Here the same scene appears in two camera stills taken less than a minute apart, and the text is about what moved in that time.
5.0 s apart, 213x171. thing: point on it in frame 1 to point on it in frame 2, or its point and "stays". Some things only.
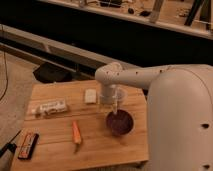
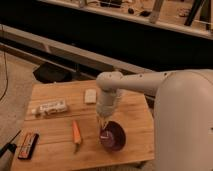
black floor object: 50,73 stays
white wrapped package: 49,108 stays
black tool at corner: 7,157 stays
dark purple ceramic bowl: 120,123 to 113,136
